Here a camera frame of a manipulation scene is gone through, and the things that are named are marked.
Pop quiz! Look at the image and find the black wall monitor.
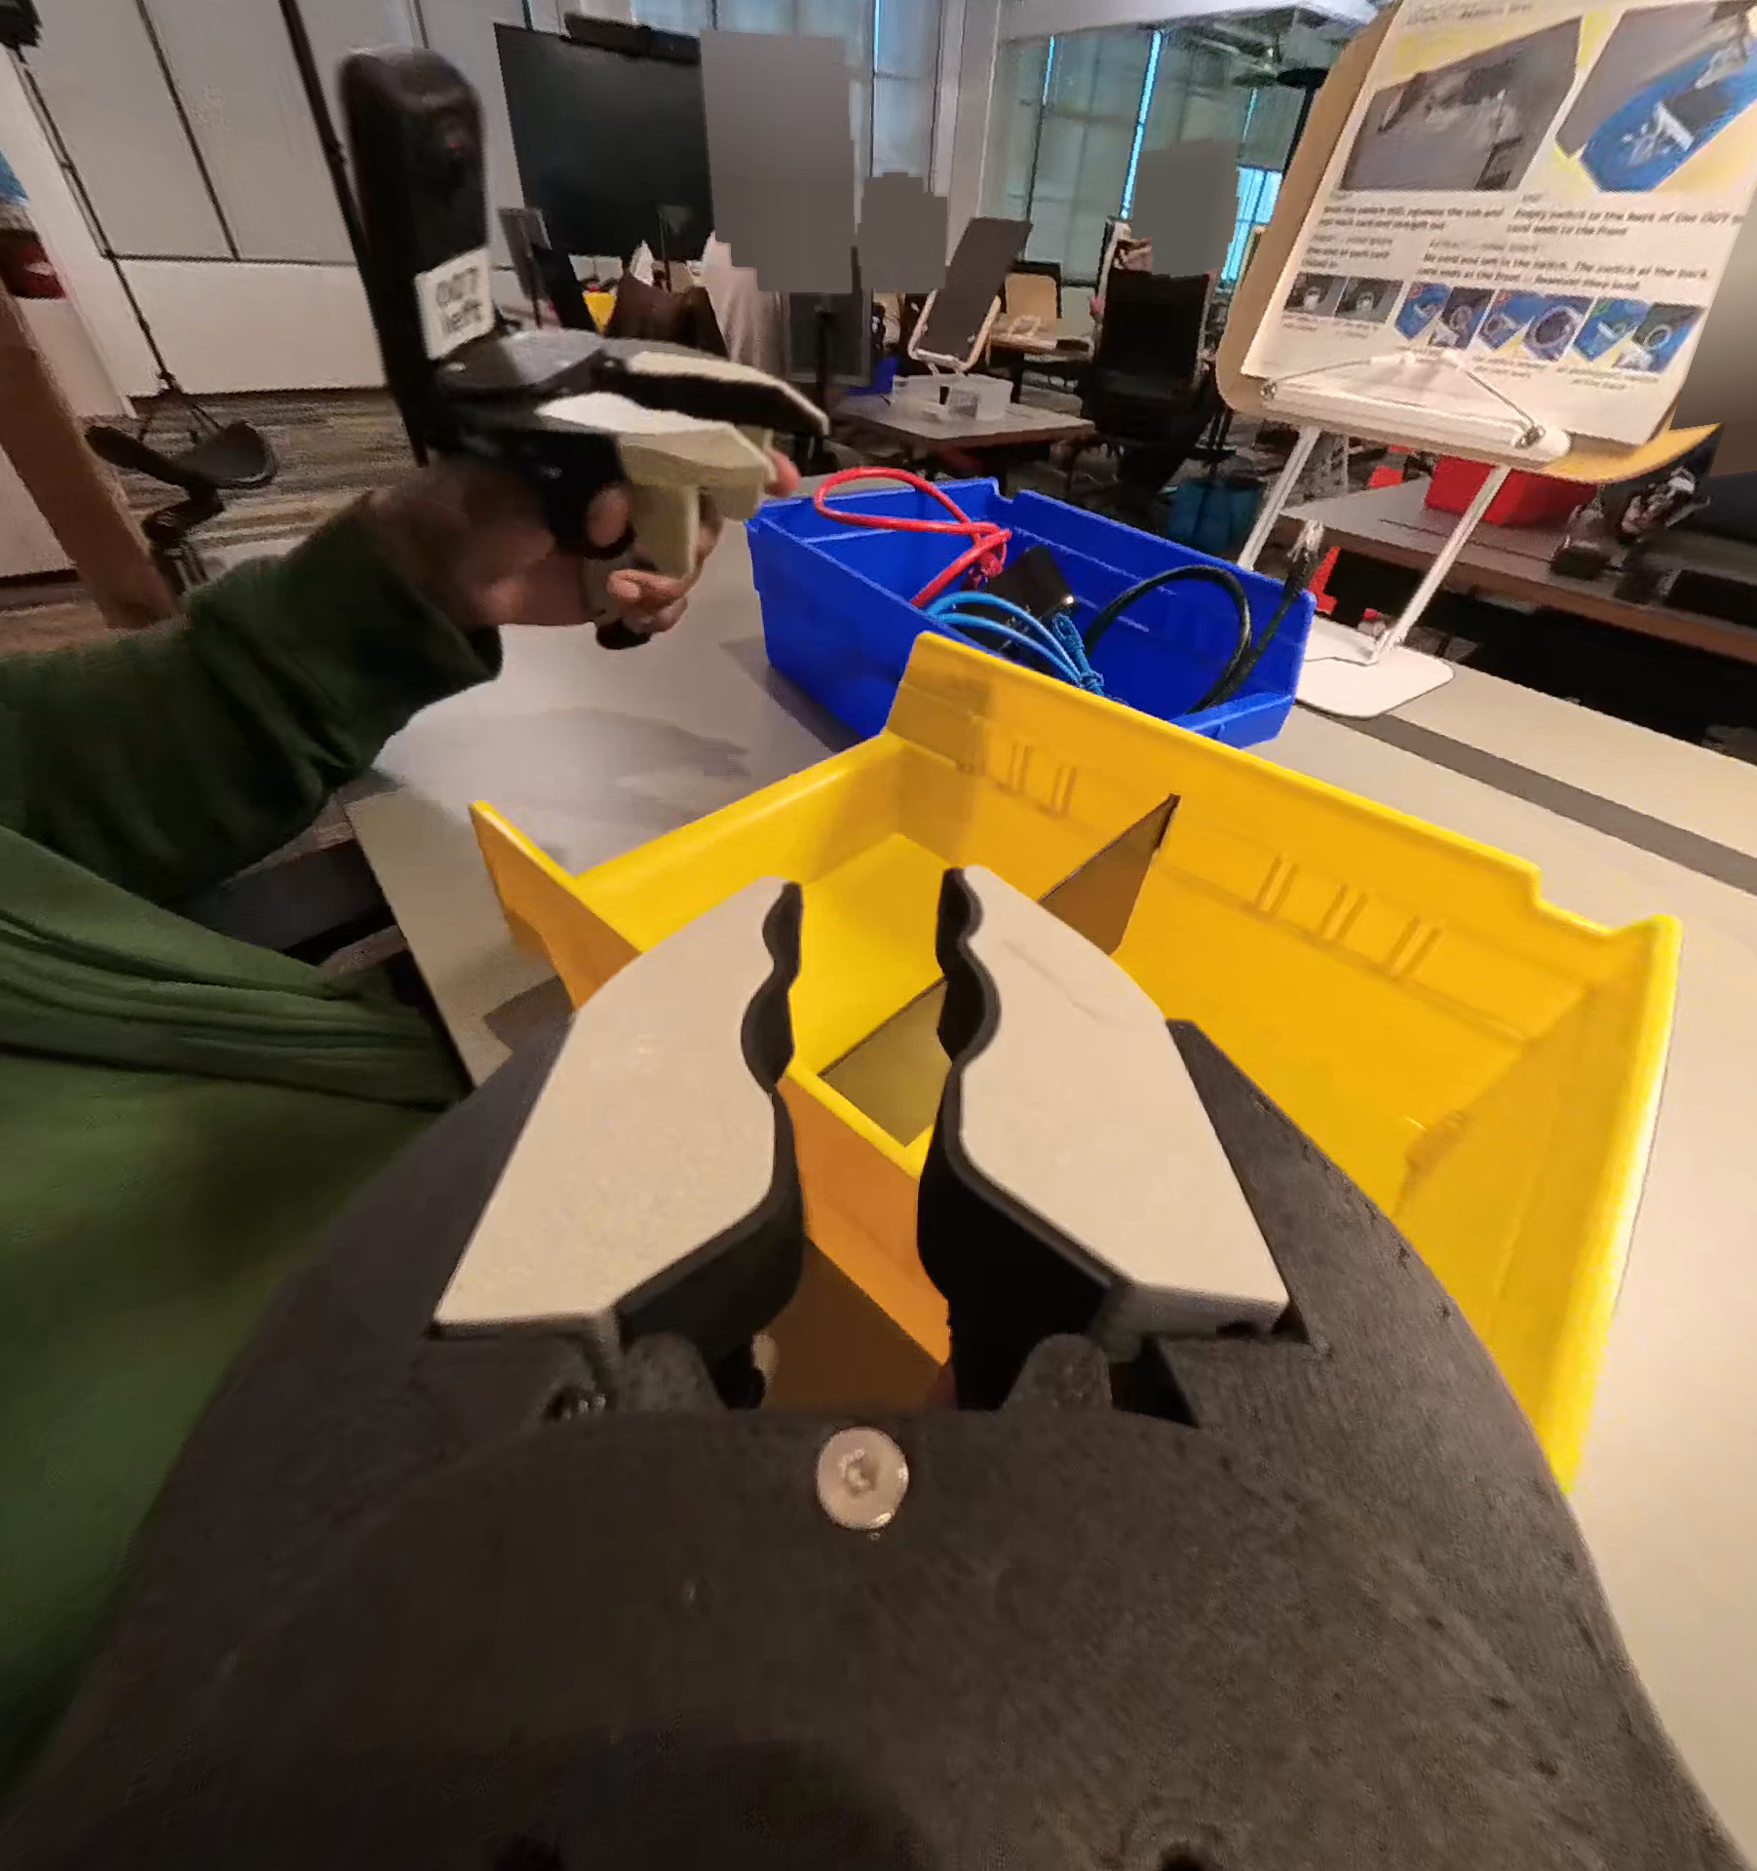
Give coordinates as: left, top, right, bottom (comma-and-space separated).
496, 23, 714, 261

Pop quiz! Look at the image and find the red storage bin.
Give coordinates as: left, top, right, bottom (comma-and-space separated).
1426, 457, 1597, 528

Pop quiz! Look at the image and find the person's left forearm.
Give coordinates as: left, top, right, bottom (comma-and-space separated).
0, 505, 507, 909

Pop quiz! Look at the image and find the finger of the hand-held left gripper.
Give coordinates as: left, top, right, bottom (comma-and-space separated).
585, 349, 832, 437
542, 395, 782, 583

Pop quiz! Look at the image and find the person's left hand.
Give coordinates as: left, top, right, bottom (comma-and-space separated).
365, 449, 807, 638

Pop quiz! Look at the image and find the red ethernet cable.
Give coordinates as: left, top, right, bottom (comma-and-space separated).
812, 468, 1015, 607

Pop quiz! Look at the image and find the instruction poster board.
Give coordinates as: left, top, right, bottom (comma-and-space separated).
1211, 0, 1757, 485

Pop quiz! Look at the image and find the person's green sweater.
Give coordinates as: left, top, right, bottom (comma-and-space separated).
0, 775, 471, 1871

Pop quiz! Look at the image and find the beige board on stand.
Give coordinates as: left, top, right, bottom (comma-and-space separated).
907, 219, 1033, 412

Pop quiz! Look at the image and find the blue plastic bin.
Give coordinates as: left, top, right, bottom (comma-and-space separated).
750, 474, 1318, 752

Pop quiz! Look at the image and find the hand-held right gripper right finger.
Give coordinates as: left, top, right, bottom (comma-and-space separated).
920, 865, 1291, 1406

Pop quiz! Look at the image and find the yellow plastic bin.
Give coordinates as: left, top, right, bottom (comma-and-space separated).
470, 632, 1685, 1492

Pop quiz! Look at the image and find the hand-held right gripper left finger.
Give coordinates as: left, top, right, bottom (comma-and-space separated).
431, 877, 807, 1383

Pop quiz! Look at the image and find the blue ethernet cable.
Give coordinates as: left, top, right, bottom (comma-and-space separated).
921, 589, 1106, 698

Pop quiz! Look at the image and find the black ethernet cable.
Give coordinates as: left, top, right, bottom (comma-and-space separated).
1083, 523, 1326, 715

